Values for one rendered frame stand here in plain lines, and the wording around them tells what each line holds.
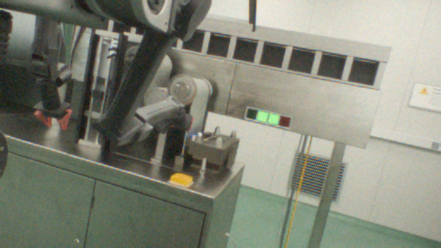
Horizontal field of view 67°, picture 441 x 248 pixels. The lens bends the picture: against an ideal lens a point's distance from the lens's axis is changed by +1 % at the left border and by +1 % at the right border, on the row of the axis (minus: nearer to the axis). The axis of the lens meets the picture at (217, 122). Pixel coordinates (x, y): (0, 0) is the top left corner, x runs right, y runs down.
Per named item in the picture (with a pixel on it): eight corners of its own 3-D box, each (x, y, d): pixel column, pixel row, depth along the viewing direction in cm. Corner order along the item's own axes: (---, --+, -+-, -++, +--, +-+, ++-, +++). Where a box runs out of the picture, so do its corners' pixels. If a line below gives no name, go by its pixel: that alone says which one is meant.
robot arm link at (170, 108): (145, 129, 85) (112, 104, 86) (133, 145, 86) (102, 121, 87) (190, 108, 127) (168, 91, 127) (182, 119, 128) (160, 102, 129)
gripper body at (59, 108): (46, 102, 119) (41, 83, 115) (71, 108, 118) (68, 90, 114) (34, 111, 114) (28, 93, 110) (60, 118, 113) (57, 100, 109)
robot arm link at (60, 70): (24, 59, 104) (49, 65, 103) (47, 46, 113) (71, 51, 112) (33, 92, 111) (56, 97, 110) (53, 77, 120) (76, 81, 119)
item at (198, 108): (184, 139, 156) (191, 102, 153) (199, 133, 179) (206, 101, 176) (185, 139, 156) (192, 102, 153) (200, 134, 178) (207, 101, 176)
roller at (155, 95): (142, 109, 160) (146, 84, 158) (164, 107, 184) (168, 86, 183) (164, 114, 157) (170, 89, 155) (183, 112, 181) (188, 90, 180)
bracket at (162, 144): (150, 160, 153) (162, 96, 149) (156, 158, 159) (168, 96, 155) (159, 163, 152) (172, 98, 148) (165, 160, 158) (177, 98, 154)
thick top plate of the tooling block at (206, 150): (187, 153, 152) (189, 140, 151) (211, 141, 190) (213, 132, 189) (220, 162, 148) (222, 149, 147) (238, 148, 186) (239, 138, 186)
